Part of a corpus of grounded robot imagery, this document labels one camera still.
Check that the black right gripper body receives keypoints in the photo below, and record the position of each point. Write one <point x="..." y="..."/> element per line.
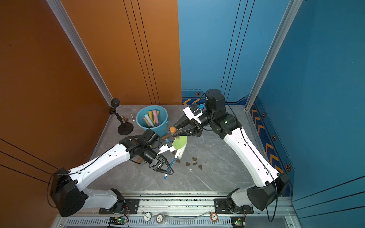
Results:
<point x="198" y="126"/>

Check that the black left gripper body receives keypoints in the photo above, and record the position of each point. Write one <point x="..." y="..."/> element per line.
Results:
<point x="157" y="162"/>

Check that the green trowel brown handle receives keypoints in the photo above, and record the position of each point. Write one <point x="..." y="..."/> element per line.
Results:
<point x="180" y="141"/>

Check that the white cleaning brush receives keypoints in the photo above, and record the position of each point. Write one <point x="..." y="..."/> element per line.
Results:
<point x="178" y="155"/>

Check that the green trowel yellow blue handle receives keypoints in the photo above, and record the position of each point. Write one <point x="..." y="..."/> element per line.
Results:
<point x="156" y="115"/>

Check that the purple trowel pink handle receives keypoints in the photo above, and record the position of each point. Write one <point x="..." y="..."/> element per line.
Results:
<point x="156" y="115"/>

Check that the light blue trowel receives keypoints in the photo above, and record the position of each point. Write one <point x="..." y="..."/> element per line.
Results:
<point x="147" y="116"/>

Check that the lime trowel yellow handle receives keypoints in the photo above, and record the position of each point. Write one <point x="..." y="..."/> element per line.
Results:
<point x="151" y="116"/>

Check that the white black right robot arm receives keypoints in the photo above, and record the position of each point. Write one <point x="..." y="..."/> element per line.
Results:
<point x="269" y="183"/>

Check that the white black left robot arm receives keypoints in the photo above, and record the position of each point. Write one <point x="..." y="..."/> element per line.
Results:
<point x="69" y="189"/>

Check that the light blue plastic bucket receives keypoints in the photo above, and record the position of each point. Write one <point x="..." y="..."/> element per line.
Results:
<point x="162" y="129"/>

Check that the black microphone on stand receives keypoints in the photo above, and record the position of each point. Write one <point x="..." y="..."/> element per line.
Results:
<point x="124" y="128"/>

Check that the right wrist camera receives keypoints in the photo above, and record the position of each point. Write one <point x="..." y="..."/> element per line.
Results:
<point x="194" y="114"/>

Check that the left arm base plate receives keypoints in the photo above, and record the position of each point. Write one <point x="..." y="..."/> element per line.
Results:
<point x="127" y="206"/>

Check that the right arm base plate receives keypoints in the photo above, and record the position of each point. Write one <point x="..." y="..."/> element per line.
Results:
<point x="226" y="206"/>

